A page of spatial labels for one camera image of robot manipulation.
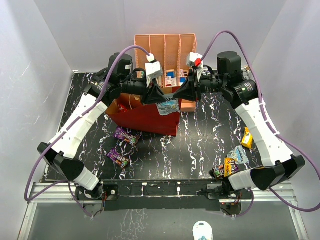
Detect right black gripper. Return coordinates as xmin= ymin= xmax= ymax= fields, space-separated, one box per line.
xmin=173 ymin=69 xmax=227 ymax=103

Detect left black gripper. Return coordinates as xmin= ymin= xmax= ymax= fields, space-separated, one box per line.
xmin=119 ymin=75 xmax=167 ymax=106

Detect light blue snack pouch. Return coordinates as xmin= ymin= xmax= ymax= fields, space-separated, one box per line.
xmin=156 ymin=99 xmax=180 ymax=116
xmin=227 ymin=145 xmax=249 ymax=164

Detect red paper bag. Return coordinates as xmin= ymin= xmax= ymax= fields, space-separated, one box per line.
xmin=106 ymin=93 xmax=180 ymax=137

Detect red chips bag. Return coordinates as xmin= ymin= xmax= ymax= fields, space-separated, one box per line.
xmin=117 ymin=104 xmax=128 ymax=113

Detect purple candy pack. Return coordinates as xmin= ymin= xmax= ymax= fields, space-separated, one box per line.
xmin=113 ymin=126 xmax=140 ymax=146
xmin=107 ymin=148 xmax=130 ymax=169

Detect yellow snack pack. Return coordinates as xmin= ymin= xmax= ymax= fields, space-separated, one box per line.
xmin=241 ymin=127 xmax=253 ymax=149

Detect yellow candy pack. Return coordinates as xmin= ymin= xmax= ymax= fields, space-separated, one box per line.
xmin=224 ymin=157 xmax=239 ymax=178

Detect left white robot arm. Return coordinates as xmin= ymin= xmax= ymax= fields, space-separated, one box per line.
xmin=37 ymin=51 xmax=133 ymax=200

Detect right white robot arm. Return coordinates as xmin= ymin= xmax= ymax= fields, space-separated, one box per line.
xmin=174 ymin=51 xmax=306 ymax=199

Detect red white paper box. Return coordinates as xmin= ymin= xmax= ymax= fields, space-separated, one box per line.
xmin=164 ymin=69 xmax=177 ymax=88

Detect peach desk organizer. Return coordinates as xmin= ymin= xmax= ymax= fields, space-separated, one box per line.
xmin=134 ymin=33 xmax=198 ymax=113

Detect brown candy pack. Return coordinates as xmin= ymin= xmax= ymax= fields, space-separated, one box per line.
xmin=212 ymin=164 xmax=225 ymax=180

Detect white oval object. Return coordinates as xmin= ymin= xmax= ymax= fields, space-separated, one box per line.
xmin=192 ymin=220 xmax=214 ymax=240

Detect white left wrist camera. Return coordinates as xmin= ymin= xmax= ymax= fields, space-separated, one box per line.
xmin=145 ymin=53 xmax=163 ymax=86

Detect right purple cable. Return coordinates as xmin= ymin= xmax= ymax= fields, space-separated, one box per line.
xmin=199 ymin=30 xmax=320 ymax=218

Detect purple cable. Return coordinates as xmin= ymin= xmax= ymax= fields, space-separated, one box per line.
xmin=23 ymin=45 xmax=155 ymax=218
xmin=199 ymin=30 xmax=320 ymax=218

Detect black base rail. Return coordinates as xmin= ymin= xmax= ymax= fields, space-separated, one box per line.
xmin=75 ymin=179 xmax=251 ymax=211

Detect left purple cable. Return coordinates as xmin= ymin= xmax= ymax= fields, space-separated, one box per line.
xmin=23 ymin=45 xmax=155 ymax=218

